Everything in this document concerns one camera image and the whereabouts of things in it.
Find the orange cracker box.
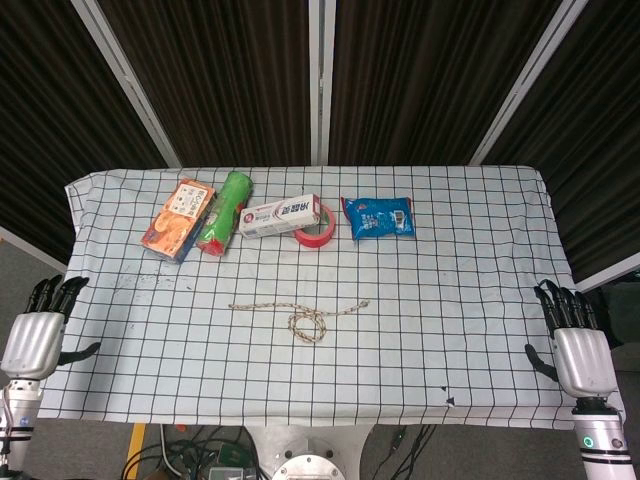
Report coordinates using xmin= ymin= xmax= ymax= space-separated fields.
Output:
xmin=140 ymin=178 xmax=217 ymax=265

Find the white toothpaste box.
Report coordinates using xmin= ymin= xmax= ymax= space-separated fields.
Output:
xmin=238 ymin=193 xmax=322 ymax=239

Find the beige braided rope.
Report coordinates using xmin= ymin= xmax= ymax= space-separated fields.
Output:
xmin=228 ymin=298 xmax=371 ymax=347

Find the black floor cable bundle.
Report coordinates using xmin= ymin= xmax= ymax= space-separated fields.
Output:
xmin=122 ymin=424 xmax=264 ymax=480

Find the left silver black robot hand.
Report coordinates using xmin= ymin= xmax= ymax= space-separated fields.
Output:
xmin=0 ymin=274 xmax=101 ymax=382

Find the red tape roll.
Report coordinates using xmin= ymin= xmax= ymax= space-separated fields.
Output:
xmin=293 ymin=202 xmax=337 ymax=249

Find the blue snack bag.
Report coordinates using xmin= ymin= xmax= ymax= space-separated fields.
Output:
xmin=340 ymin=195 xmax=416 ymax=242

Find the yellow floor strip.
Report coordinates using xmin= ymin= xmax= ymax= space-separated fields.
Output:
xmin=124 ymin=423 xmax=147 ymax=480

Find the green chips can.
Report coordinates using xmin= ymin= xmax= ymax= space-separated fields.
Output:
xmin=195 ymin=170 xmax=254 ymax=258

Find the grey metal partition post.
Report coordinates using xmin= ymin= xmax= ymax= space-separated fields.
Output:
xmin=69 ymin=0 xmax=182 ymax=169
xmin=308 ymin=0 xmax=337 ymax=167
xmin=468 ymin=0 xmax=590 ymax=166

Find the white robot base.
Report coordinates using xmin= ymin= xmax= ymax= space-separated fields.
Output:
xmin=244 ymin=424 xmax=376 ymax=480

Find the white black checkered tablecloth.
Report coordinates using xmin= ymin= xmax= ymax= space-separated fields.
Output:
xmin=37 ymin=165 xmax=626 ymax=431

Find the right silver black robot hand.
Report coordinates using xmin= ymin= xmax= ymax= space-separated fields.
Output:
xmin=523 ymin=279 xmax=619 ymax=400

